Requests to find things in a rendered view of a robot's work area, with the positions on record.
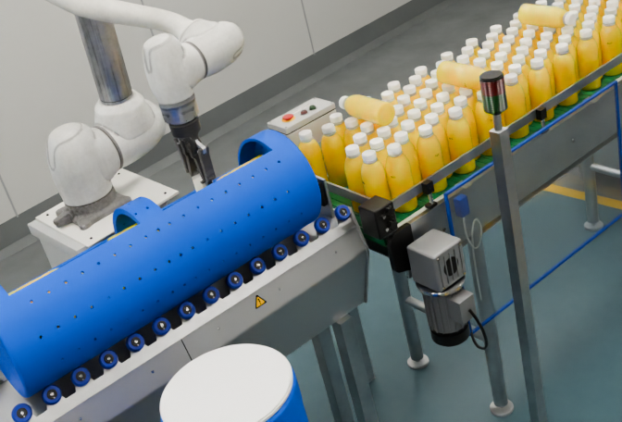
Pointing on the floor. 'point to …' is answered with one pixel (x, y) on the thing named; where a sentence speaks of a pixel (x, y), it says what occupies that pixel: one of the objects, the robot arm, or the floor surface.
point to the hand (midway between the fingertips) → (205, 189)
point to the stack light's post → (503, 155)
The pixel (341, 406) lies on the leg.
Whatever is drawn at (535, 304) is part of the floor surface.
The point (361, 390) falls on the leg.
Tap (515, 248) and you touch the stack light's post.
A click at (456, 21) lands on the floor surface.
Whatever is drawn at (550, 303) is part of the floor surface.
